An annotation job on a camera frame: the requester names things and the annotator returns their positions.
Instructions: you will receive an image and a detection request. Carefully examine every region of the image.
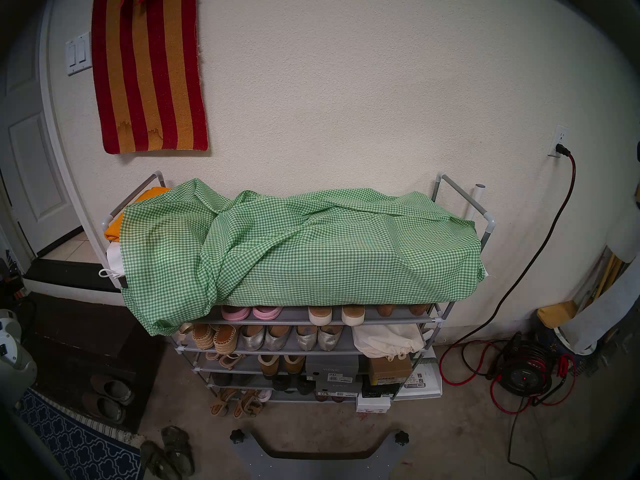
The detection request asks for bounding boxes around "green gingham cloth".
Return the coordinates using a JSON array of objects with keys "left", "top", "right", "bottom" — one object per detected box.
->
[{"left": 120, "top": 178, "right": 488, "bottom": 337}]

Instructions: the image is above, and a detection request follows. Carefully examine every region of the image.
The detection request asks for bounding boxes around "grey metal shoe rack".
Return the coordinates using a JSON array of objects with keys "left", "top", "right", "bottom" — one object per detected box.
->
[{"left": 101, "top": 171, "right": 497, "bottom": 404}]

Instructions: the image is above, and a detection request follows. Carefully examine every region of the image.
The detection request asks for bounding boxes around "silver flat shoe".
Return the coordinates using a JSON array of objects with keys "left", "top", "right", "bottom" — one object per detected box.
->
[
  {"left": 240, "top": 325, "right": 266, "bottom": 352},
  {"left": 318, "top": 326, "right": 344, "bottom": 352},
  {"left": 263, "top": 326, "right": 292, "bottom": 352},
  {"left": 295, "top": 326, "right": 319, "bottom": 352}
]

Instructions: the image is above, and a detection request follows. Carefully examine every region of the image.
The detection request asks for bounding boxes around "woven espadrille shoe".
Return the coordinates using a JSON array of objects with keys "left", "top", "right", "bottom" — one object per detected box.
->
[
  {"left": 213, "top": 324, "right": 239, "bottom": 355},
  {"left": 192, "top": 324, "right": 217, "bottom": 350}
]

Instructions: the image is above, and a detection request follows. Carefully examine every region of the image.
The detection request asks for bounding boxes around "grey Vionic shoebox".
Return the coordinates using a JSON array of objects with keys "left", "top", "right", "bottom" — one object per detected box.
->
[
  {"left": 305, "top": 354, "right": 360, "bottom": 383},
  {"left": 315, "top": 381, "right": 363, "bottom": 398}
]

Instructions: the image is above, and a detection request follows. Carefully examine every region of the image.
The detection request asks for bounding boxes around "brown cardboard shoebox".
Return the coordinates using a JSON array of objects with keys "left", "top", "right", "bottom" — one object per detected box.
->
[{"left": 368, "top": 355, "right": 414, "bottom": 386}]

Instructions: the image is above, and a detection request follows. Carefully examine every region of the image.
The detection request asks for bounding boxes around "white PVC pipe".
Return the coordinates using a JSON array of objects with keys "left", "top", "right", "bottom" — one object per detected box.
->
[{"left": 465, "top": 184, "right": 486, "bottom": 222}]

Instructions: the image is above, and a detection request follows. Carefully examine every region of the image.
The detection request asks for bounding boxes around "black shoebox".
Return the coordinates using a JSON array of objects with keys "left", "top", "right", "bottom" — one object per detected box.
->
[{"left": 361, "top": 375, "right": 401, "bottom": 399}]

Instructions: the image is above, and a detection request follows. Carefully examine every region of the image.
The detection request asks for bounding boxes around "small white shoebox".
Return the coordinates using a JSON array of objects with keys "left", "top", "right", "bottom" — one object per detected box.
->
[{"left": 356, "top": 393, "right": 392, "bottom": 414}]

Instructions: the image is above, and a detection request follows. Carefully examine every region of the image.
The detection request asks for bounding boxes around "white labelled flat box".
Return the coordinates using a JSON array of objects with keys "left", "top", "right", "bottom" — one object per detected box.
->
[{"left": 395, "top": 346, "right": 444, "bottom": 401}]

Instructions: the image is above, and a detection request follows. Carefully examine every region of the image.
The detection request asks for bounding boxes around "orange folded towel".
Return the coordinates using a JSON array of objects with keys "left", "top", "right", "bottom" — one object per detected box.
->
[{"left": 104, "top": 186, "right": 171, "bottom": 243}]

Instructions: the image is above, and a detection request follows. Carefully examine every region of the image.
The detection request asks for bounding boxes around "red orange striped rug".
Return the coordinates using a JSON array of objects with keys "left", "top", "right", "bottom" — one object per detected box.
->
[{"left": 91, "top": 0, "right": 209, "bottom": 155}]

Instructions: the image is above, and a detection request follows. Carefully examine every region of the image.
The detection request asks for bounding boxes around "tan dustpan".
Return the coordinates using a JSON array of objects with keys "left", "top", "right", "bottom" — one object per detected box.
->
[{"left": 537, "top": 300, "right": 578, "bottom": 330}]

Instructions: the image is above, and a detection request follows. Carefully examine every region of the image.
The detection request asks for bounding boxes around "grey slipper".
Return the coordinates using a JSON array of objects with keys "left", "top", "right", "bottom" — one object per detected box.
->
[
  {"left": 82, "top": 392, "right": 126, "bottom": 425},
  {"left": 90, "top": 374, "right": 135, "bottom": 406}
]

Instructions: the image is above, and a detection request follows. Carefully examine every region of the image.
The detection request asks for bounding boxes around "black doorstep mat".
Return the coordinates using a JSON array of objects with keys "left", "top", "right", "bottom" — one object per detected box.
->
[{"left": 24, "top": 258, "right": 121, "bottom": 292}]

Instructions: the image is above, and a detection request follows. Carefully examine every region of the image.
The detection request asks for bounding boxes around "dark brown wooden step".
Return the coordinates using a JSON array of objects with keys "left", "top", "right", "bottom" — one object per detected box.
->
[{"left": 20, "top": 292, "right": 166, "bottom": 432}]

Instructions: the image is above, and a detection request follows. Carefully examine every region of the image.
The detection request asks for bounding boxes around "leaning wooden sticks bundle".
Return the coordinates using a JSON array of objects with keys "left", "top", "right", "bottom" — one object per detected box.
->
[{"left": 575, "top": 244, "right": 626, "bottom": 310}]

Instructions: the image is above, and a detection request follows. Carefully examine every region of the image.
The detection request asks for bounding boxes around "blue bucket white rim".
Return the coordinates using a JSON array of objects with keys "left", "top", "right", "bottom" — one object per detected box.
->
[{"left": 537, "top": 324, "right": 598, "bottom": 365}]

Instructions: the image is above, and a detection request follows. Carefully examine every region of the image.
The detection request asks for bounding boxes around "blue patterned rug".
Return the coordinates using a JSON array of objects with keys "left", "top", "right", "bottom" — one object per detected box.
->
[{"left": 15, "top": 388, "right": 146, "bottom": 480}]

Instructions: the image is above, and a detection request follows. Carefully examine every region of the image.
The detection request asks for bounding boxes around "white panel door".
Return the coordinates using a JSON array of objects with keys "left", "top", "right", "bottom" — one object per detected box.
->
[{"left": 0, "top": 0, "right": 83, "bottom": 257}]

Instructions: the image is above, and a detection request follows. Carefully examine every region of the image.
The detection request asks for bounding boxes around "cream drawstring dust bag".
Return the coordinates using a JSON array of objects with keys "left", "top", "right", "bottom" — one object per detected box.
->
[{"left": 352, "top": 324, "right": 426, "bottom": 361}]

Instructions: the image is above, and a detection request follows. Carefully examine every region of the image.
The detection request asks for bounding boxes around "pink strappy sandal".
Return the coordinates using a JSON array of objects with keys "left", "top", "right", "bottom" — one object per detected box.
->
[{"left": 205, "top": 352, "right": 246, "bottom": 371}]

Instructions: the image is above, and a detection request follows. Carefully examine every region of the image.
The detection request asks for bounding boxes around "tan strappy sandal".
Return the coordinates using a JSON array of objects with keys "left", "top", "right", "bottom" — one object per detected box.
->
[
  {"left": 210, "top": 389, "right": 238, "bottom": 418},
  {"left": 234, "top": 390, "right": 264, "bottom": 419}
]

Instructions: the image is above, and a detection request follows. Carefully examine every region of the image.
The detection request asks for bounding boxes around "white drawstring shoe bag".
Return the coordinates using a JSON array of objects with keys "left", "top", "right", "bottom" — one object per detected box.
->
[{"left": 98, "top": 241, "right": 126, "bottom": 280}]

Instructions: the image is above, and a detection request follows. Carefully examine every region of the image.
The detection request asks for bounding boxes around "grey robot base frame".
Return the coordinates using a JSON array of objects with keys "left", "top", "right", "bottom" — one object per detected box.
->
[{"left": 230, "top": 429, "right": 411, "bottom": 480}]

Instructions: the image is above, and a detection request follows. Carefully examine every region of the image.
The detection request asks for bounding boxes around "black red cable reel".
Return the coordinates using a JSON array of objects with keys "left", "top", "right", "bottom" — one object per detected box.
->
[{"left": 492, "top": 332, "right": 556, "bottom": 398}]

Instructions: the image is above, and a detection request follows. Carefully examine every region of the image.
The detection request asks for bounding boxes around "black red power cord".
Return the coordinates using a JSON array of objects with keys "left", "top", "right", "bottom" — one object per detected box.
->
[{"left": 439, "top": 144, "right": 577, "bottom": 416}]

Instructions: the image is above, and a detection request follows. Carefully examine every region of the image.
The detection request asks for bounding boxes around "white wall outlet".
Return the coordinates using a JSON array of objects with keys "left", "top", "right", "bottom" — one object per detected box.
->
[{"left": 548, "top": 125, "right": 570, "bottom": 158}]

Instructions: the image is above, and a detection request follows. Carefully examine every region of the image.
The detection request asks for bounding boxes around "olive strap sandal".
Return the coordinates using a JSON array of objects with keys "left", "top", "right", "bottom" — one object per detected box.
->
[
  {"left": 161, "top": 425, "right": 195, "bottom": 477},
  {"left": 140, "top": 440, "right": 173, "bottom": 480}
]

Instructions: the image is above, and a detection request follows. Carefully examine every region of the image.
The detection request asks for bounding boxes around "white light switch plate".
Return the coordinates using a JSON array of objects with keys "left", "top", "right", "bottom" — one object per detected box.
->
[{"left": 65, "top": 32, "right": 93, "bottom": 77}]

